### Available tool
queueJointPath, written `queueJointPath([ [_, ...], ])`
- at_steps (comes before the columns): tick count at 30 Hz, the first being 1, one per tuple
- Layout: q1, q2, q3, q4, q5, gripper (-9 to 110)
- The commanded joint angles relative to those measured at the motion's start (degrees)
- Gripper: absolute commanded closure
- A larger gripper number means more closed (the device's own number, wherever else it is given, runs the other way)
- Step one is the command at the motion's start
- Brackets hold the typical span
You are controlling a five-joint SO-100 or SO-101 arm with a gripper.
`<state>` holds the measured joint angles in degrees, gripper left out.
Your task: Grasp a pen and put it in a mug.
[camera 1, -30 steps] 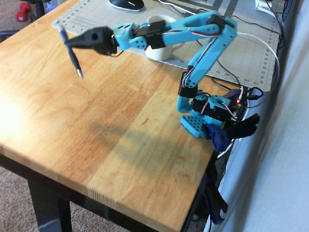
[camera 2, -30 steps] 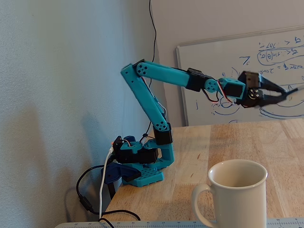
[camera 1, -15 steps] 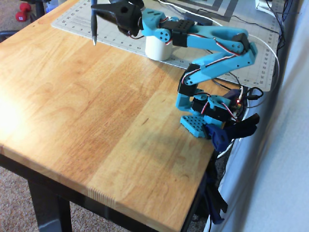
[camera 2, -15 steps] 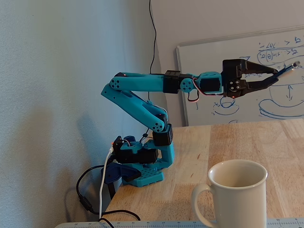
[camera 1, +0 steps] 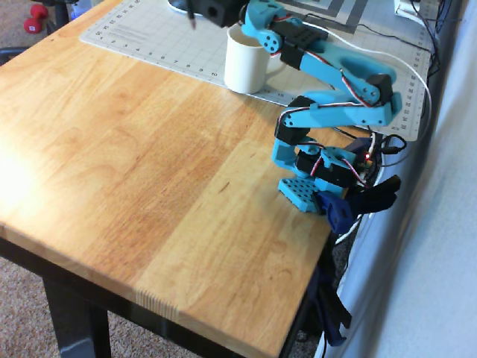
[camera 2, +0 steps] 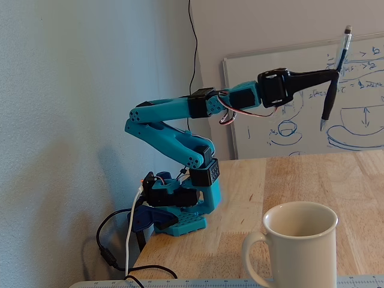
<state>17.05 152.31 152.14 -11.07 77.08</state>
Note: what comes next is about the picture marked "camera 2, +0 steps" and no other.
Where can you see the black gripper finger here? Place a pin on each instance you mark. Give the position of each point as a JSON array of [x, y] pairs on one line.
[[309, 81], [333, 72]]

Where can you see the blue black pen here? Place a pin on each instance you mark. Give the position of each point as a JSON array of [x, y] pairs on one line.
[[328, 102]]

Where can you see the ruler strip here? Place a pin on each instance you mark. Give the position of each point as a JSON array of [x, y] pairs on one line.
[[210, 283]]

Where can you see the whiteboard with blue writing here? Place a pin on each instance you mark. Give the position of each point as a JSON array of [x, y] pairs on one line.
[[255, 135]]

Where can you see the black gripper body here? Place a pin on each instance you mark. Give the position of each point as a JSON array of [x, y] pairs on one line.
[[277, 87]]

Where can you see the cream ceramic mug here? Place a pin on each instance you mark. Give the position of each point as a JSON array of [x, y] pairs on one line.
[[300, 255]]

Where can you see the blue black table clamp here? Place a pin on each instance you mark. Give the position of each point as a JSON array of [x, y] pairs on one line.
[[144, 217]]

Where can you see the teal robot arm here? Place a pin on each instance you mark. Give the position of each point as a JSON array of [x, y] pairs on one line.
[[168, 138]]

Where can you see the motor controller board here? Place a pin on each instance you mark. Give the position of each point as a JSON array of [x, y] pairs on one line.
[[148, 184]]

